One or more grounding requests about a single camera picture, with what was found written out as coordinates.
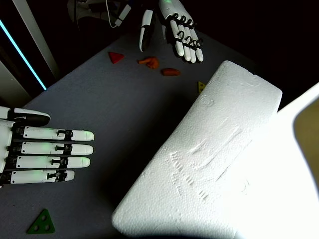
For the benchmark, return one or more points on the white blurred frame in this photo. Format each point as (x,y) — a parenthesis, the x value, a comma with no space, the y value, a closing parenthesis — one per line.
(279,154)

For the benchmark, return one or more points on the orange-red toy piece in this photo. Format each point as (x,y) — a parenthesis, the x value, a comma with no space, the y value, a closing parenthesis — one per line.
(170,72)

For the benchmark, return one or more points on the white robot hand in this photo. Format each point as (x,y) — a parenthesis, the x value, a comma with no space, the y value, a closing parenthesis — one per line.
(174,10)
(49,149)

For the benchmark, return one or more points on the white styrofoam block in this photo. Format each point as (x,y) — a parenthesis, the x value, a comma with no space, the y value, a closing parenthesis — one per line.
(219,129)
(159,227)

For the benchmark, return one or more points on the yellow triangle toy block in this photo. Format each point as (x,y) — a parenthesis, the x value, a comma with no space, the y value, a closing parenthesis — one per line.
(200,86)

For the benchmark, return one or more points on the orange toy piece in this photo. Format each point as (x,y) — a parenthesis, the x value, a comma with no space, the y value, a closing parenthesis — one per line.
(150,62)

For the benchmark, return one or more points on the red triangle toy block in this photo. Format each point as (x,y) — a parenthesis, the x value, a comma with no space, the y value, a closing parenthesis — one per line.
(115,57)

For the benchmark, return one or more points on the green triangle block with holes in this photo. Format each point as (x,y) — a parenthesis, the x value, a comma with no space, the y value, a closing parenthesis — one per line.
(42,223)

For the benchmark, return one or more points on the white post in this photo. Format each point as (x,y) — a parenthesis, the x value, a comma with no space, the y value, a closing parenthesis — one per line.
(37,37)

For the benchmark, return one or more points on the grey table cloth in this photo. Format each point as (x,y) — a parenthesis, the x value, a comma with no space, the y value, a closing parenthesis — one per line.
(112,104)

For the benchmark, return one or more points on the cyan light strip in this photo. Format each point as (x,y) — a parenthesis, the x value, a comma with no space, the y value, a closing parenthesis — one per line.
(22,54)

